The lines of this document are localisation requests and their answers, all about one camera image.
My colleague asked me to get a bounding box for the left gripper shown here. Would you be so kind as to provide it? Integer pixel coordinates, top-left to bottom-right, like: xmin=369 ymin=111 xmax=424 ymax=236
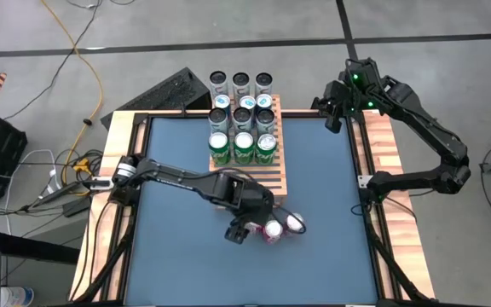
xmin=234 ymin=182 xmax=277 ymax=229

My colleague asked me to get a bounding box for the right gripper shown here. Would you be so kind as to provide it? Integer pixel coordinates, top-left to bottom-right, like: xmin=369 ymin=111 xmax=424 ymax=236
xmin=310 ymin=80 xmax=353 ymax=119

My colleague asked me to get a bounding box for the white blue Celsius can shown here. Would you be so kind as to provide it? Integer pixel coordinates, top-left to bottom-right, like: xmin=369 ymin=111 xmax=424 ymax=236
xmin=256 ymin=107 xmax=277 ymax=136
xmin=232 ymin=106 xmax=253 ymax=134
xmin=207 ymin=107 xmax=229 ymax=136

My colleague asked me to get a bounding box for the white orange Celsius can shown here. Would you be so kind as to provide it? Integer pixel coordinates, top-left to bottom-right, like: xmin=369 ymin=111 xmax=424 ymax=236
xmin=232 ymin=71 xmax=251 ymax=99
xmin=254 ymin=71 xmax=274 ymax=99
xmin=209 ymin=70 xmax=229 ymax=99

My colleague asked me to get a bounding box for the green Sprite can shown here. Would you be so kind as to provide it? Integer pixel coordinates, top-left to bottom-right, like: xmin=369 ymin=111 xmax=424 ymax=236
xmin=208 ymin=131 xmax=231 ymax=166
xmin=233 ymin=131 xmax=256 ymax=165
xmin=255 ymin=133 xmax=279 ymax=166

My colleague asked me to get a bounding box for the slatted bamboo shelf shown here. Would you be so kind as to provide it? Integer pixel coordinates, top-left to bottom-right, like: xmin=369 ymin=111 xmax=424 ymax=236
xmin=206 ymin=94 xmax=288 ymax=210

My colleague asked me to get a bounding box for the black floor beam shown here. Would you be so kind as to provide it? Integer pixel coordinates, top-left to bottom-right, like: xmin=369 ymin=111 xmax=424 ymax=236
xmin=0 ymin=229 xmax=81 ymax=265

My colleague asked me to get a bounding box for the white and blue container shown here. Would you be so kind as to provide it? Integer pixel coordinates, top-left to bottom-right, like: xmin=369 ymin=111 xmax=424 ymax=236
xmin=0 ymin=286 xmax=36 ymax=307

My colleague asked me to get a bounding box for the black plastic crate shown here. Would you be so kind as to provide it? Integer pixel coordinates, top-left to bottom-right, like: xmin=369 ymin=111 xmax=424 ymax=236
xmin=0 ymin=109 xmax=29 ymax=202

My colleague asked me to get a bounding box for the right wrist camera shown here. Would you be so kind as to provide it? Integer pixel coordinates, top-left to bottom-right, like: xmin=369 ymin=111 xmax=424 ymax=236
xmin=325 ymin=114 xmax=344 ymax=135

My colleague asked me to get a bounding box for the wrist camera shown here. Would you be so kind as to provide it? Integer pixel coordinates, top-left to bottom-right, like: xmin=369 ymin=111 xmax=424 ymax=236
xmin=325 ymin=114 xmax=344 ymax=135
xmin=223 ymin=223 xmax=251 ymax=246

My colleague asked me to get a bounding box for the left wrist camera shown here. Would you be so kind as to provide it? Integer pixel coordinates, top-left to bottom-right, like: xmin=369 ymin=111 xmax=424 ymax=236
xmin=223 ymin=223 xmax=251 ymax=246

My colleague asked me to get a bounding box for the black metal table frame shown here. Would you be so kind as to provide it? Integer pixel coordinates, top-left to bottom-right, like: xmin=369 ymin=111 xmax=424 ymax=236
xmin=68 ymin=108 xmax=436 ymax=307

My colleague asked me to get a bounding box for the yellow floor cable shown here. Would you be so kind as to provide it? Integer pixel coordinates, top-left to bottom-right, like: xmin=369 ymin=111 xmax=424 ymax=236
xmin=40 ymin=0 xmax=104 ymax=187

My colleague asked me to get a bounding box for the white cable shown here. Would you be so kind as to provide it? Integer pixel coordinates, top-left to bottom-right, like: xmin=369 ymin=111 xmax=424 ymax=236
xmin=17 ymin=148 xmax=61 ymax=195

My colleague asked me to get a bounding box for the black floor cable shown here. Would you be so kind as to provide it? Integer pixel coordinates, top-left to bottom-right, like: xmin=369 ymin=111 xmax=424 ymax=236
xmin=2 ymin=0 xmax=104 ymax=121

